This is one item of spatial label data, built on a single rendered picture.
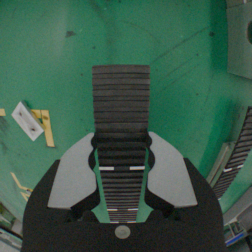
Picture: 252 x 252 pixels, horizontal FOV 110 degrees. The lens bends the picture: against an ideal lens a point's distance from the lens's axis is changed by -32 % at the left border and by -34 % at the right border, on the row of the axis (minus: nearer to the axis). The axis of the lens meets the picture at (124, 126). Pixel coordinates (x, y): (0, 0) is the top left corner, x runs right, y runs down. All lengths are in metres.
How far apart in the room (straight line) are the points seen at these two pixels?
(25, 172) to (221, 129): 0.35
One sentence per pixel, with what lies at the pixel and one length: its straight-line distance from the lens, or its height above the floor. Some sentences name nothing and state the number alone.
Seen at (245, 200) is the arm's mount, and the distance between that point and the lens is 0.59.
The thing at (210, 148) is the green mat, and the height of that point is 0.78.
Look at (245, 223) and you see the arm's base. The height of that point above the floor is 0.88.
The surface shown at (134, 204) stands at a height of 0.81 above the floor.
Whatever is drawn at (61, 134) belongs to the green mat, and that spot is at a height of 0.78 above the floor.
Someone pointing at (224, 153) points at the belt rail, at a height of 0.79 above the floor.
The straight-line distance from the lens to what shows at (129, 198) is 0.20.
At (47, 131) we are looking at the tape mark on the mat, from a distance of 0.18.
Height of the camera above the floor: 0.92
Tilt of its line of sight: 63 degrees down
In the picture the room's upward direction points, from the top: 176 degrees clockwise
